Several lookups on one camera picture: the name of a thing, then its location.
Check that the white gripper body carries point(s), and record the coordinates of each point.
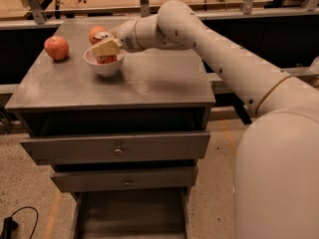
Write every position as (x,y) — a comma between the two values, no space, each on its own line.
(127,37)

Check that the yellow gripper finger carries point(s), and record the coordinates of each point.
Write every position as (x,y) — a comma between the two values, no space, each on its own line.
(107,47)

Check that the red coke can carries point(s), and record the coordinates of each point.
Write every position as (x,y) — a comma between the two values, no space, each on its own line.
(106,59)

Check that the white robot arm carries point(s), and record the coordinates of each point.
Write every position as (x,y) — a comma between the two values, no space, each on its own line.
(276,181)

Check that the grey drawer cabinet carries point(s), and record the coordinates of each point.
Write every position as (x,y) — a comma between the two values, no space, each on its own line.
(153,92)

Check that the grey middle drawer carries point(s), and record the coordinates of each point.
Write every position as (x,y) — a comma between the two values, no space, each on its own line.
(125,179)

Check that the grey open bottom drawer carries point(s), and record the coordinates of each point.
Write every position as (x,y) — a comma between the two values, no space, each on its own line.
(132,214)

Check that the orange fruit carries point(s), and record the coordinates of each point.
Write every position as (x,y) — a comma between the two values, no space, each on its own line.
(96,34)

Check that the white ceramic bowl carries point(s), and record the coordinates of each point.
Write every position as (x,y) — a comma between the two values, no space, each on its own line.
(107,69)

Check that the red apple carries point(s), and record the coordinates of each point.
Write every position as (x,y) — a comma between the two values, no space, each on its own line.
(57,48)

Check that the grey metal railing beam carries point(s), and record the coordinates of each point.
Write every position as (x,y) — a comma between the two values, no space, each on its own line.
(302,73)

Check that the black floor cable plug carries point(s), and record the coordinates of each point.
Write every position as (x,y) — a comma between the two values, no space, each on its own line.
(10,225)

